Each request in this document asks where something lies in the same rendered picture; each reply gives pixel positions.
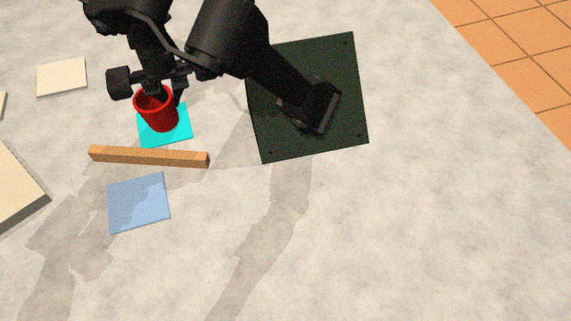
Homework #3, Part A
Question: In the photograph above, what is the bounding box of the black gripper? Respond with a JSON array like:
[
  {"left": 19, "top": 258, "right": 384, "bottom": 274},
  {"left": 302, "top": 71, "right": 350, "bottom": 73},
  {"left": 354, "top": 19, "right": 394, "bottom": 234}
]
[{"left": 105, "top": 46, "right": 218, "bottom": 107}]

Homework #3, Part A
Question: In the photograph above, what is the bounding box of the orange curved flat bar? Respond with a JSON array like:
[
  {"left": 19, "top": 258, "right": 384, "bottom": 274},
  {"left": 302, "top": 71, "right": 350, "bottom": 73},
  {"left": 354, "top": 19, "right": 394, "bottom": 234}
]
[{"left": 87, "top": 144, "right": 211, "bottom": 169}]

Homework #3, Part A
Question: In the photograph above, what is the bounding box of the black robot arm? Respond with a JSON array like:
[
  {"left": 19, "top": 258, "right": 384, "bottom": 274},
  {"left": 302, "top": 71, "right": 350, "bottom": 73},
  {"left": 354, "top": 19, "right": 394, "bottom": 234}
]
[{"left": 79, "top": 0, "right": 342, "bottom": 137}]

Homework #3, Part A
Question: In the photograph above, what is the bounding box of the red cup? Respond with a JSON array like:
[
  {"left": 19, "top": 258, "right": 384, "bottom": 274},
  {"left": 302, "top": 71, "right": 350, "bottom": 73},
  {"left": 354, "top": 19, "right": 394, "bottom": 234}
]
[{"left": 133, "top": 85, "right": 179, "bottom": 133}]

